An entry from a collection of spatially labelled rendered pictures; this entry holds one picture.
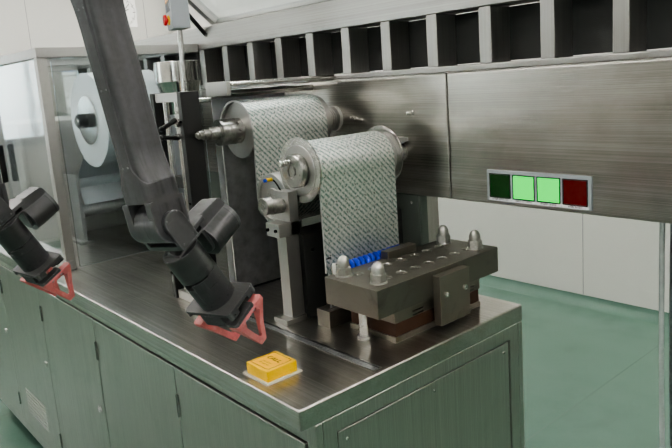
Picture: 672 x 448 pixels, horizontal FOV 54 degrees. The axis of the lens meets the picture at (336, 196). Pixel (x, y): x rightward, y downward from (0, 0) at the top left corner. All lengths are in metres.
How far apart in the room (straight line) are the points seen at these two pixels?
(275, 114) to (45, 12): 5.54
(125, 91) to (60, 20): 6.19
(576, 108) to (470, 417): 0.70
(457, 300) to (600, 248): 2.72
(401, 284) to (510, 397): 0.45
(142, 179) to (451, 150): 0.87
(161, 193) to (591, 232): 3.44
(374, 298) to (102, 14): 0.73
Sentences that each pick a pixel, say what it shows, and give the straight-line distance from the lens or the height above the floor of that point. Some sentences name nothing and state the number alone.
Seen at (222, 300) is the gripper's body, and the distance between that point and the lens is 1.01.
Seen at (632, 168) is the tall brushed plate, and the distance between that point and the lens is 1.37.
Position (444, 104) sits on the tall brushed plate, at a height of 1.37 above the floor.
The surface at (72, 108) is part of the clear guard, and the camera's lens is 2.27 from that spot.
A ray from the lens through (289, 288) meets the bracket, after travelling 1.53.
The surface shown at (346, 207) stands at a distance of 1.50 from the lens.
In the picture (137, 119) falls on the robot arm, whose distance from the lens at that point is 0.93.
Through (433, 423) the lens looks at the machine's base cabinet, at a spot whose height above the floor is 0.73.
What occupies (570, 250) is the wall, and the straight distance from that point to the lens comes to 4.24.
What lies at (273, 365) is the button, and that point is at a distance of 1.29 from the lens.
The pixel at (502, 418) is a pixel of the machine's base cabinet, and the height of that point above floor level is 0.65.
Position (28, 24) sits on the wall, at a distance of 7.01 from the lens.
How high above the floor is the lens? 1.45
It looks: 10 degrees down
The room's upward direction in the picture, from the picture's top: 4 degrees counter-clockwise
